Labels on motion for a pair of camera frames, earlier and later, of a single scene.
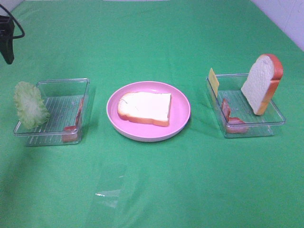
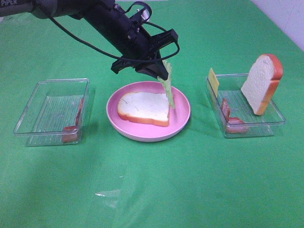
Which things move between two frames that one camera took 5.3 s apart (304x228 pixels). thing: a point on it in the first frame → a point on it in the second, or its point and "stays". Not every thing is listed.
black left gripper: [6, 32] → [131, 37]
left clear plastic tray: [67, 100] stays
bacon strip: [70, 133] stays
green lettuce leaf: [32, 110] → [165, 82]
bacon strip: [234, 125] stays
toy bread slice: [147, 108] stays
